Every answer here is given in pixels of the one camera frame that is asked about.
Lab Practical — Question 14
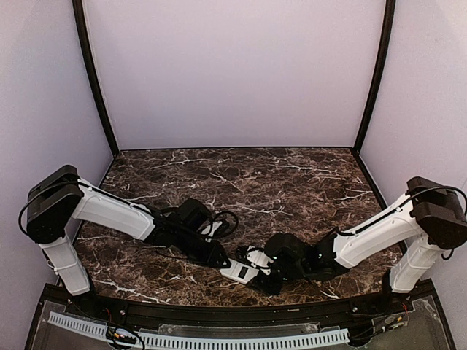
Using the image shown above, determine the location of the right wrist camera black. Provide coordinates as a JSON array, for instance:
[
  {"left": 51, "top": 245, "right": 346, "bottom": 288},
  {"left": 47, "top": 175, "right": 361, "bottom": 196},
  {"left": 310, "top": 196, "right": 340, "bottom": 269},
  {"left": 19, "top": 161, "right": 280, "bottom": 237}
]
[{"left": 235, "top": 246, "right": 274, "bottom": 274}]

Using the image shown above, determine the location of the left black frame post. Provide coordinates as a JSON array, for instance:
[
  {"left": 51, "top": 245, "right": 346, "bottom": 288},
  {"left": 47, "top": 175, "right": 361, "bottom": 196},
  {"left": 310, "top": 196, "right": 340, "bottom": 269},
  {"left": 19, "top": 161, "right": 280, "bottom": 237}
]
[{"left": 72, "top": 0, "right": 120, "bottom": 158}]

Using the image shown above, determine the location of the right black frame post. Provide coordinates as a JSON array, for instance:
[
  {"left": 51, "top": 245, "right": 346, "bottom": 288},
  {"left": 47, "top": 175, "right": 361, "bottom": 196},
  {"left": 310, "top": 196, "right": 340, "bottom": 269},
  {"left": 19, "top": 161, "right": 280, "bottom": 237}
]
[{"left": 352, "top": 0, "right": 396, "bottom": 156}]

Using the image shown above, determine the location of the right white cable duct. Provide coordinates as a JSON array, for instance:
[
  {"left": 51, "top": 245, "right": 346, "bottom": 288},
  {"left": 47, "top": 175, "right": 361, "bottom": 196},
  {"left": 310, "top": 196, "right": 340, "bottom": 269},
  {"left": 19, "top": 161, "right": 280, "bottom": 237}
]
[{"left": 139, "top": 329, "right": 350, "bottom": 350}]

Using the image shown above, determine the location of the left white cable duct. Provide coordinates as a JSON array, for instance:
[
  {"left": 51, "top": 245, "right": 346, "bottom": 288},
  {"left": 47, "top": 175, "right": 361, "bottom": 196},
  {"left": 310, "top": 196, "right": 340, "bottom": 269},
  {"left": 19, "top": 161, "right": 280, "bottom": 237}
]
[{"left": 47, "top": 311, "right": 107, "bottom": 341}]

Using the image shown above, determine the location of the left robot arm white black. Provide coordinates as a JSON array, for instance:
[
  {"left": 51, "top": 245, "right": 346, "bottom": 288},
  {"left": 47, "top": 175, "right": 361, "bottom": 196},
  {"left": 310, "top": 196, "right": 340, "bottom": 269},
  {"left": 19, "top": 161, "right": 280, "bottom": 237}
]
[{"left": 18, "top": 165, "right": 231, "bottom": 296}]

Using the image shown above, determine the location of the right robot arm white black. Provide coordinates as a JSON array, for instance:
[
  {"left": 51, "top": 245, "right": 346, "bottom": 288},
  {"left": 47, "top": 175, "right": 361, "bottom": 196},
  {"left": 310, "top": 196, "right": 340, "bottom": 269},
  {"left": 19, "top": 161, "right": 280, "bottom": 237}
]
[{"left": 247, "top": 176, "right": 466, "bottom": 295}]

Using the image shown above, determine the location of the white red remote control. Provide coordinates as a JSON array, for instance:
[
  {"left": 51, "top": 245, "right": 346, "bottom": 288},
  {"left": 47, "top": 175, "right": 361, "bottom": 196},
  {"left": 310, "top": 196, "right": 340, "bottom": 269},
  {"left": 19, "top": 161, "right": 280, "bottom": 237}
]
[{"left": 220, "top": 259, "right": 260, "bottom": 285}]

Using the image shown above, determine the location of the white cable duct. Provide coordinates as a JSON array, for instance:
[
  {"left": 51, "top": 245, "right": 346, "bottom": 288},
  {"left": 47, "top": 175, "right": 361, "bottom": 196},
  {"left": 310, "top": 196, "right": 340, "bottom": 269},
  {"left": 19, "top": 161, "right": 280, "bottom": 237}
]
[
  {"left": 47, "top": 311, "right": 107, "bottom": 341},
  {"left": 139, "top": 329, "right": 350, "bottom": 350}
]

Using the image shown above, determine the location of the black frame post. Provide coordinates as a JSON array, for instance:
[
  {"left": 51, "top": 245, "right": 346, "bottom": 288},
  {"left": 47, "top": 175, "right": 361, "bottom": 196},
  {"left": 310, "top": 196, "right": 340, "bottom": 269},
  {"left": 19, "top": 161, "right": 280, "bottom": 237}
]
[
  {"left": 352, "top": 0, "right": 396, "bottom": 156},
  {"left": 72, "top": 0, "right": 120, "bottom": 158}
]

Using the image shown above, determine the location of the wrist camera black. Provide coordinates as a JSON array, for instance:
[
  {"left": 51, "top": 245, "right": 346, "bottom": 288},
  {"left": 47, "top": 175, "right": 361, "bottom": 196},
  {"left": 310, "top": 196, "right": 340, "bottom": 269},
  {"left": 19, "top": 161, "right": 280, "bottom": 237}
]
[
  {"left": 201, "top": 219, "right": 234, "bottom": 238},
  {"left": 235, "top": 246, "right": 274, "bottom": 274}
]

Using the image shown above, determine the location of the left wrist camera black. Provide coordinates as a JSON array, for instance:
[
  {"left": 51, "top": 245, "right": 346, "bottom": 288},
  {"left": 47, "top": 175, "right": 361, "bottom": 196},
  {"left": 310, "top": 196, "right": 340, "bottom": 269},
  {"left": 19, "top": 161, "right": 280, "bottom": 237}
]
[{"left": 201, "top": 219, "right": 234, "bottom": 238}]

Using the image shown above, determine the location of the black front rail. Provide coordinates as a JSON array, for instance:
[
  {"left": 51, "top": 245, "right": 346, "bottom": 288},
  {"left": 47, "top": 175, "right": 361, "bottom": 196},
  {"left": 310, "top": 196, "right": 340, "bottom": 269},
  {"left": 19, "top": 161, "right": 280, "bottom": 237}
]
[{"left": 61, "top": 291, "right": 404, "bottom": 329}]

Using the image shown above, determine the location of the left camera cable black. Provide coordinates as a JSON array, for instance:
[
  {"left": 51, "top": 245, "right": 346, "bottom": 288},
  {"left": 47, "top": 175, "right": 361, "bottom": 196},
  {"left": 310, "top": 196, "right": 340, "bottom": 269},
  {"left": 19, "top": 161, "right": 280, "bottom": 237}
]
[{"left": 201, "top": 210, "right": 239, "bottom": 241}]

